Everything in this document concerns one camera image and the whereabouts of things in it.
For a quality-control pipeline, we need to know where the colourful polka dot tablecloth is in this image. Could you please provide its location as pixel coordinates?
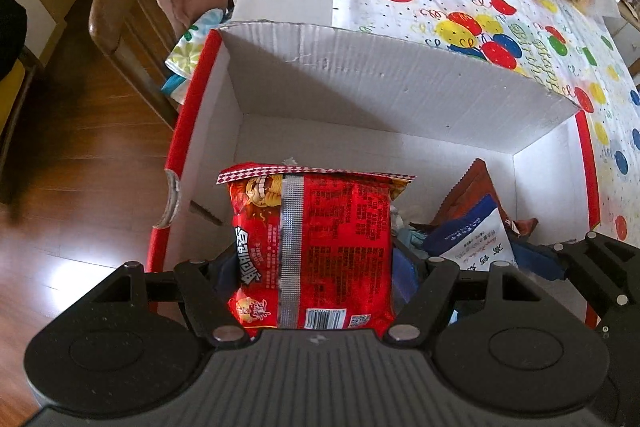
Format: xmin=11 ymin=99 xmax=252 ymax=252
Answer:
xmin=332 ymin=0 xmax=639 ymax=244

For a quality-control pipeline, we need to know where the brown foil snack bag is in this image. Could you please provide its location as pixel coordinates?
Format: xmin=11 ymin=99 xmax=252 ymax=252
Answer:
xmin=426 ymin=158 xmax=538 ymax=237

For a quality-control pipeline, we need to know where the red instant noodle packet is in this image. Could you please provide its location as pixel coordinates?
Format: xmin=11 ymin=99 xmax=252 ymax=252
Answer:
xmin=217 ymin=162 xmax=413 ymax=336

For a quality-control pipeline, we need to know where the light blue snack packet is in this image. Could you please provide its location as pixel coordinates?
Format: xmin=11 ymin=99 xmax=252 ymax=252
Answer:
xmin=390 ymin=205 xmax=428 ymax=259

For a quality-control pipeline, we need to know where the red white cardboard box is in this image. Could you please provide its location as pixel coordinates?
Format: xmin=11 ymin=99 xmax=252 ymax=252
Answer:
xmin=146 ymin=20 xmax=591 ymax=272

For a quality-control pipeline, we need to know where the white blue snack packet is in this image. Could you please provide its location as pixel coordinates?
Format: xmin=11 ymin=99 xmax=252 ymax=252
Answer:
xmin=421 ymin=195 xmax=516 ymax=271

